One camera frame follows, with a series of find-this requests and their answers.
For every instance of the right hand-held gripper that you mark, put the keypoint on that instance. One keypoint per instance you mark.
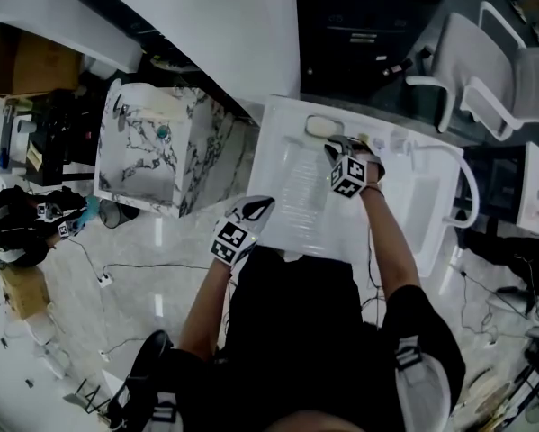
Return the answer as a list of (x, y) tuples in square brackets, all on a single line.
[(350, 173)]

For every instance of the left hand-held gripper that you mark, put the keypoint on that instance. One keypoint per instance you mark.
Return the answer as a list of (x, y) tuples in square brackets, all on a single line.
[(233, 236)]

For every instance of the white plastic sink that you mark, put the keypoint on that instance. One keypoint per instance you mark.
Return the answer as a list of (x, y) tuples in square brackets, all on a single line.
[(296, 196)]

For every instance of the person's right forearm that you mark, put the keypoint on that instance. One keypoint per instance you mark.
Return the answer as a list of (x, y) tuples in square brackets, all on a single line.
[(388, 236)]

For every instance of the person's left forearm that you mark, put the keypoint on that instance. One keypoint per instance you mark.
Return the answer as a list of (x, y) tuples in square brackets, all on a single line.
[(203, 304)]

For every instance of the marble pattern sink cabinet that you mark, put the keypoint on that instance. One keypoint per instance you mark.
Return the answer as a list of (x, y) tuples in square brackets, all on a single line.
[(147, 155)]

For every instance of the small clear cup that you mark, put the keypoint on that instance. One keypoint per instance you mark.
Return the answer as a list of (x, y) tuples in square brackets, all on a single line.
[(397, 144)]

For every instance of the black cabinet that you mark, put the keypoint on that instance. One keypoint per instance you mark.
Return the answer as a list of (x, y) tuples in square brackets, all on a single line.
[(368, 29)]

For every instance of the person's black shirt torso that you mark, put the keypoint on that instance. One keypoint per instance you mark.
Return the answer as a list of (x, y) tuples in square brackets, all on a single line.
[(305, 340)]

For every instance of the black mesh waste bin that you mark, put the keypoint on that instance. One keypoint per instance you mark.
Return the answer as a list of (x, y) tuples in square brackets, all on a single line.
[(118, 213)]

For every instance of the grey office chair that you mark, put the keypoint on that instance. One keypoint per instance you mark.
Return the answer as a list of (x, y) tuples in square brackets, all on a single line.
[(467, 61), (536, 70)]

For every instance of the chrome faucet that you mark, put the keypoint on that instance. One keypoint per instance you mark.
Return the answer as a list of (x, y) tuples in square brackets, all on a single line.
[(123, 115)]

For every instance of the white desk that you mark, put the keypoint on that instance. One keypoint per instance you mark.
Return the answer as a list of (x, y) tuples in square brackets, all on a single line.
[(215, 16)]

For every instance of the white power strip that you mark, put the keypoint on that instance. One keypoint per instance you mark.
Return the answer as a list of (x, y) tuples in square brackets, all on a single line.
[(105, 280)]

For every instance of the black shelf unit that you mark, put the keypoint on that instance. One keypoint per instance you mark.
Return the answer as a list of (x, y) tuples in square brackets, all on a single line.
[(62, 137)]

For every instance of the small cardboard box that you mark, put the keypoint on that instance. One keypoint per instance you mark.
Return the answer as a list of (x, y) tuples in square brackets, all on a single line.
[(26, 290)]

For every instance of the large cardboard box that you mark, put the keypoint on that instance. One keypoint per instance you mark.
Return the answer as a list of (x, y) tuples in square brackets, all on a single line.
[(30, 61)]

